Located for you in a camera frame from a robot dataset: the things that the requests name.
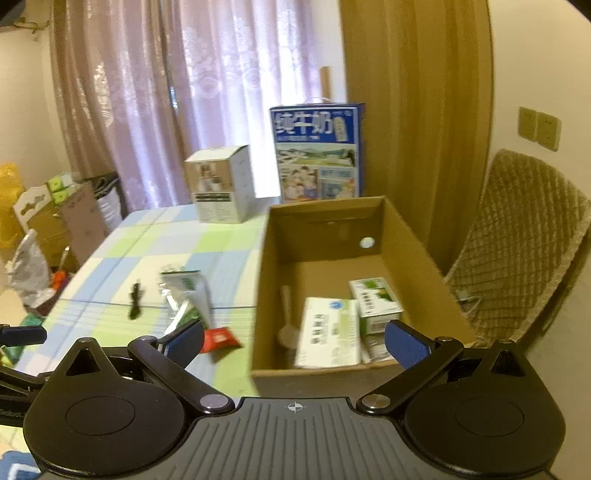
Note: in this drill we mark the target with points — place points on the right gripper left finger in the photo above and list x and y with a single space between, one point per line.
165 359

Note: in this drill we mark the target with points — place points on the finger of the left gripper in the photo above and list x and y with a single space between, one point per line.
22 335

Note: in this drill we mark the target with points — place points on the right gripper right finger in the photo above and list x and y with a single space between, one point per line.
423 360

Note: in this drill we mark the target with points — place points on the red snack packet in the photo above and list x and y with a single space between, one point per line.
218 339

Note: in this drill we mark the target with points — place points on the green white medicine box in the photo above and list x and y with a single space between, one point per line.
377 304

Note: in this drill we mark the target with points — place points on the silver green leaf foil pouch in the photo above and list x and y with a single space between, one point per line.
187 296

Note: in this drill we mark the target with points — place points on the white speckled plastic spoon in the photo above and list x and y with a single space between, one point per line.
288 335

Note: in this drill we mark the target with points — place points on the crumpled silver plastic bag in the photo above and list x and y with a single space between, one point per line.
29 274

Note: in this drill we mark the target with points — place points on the checked tablecloth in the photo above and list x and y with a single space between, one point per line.
115 296

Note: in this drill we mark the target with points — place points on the white flat medicine box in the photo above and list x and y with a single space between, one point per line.
330 334

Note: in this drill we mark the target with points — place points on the yellow plastic bag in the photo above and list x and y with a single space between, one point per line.
11 188

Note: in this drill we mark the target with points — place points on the brown cardboard box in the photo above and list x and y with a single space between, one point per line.
315 249

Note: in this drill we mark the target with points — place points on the cardboard pile left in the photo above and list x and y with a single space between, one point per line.
72 218

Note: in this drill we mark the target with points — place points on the white product carton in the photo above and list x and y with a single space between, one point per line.
220 183

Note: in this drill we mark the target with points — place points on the blue milk carton box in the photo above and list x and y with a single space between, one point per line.
319 151

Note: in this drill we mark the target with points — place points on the pink sheer curtain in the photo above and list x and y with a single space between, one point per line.
141 85

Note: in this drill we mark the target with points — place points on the beige wall socket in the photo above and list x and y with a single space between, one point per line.
540 128

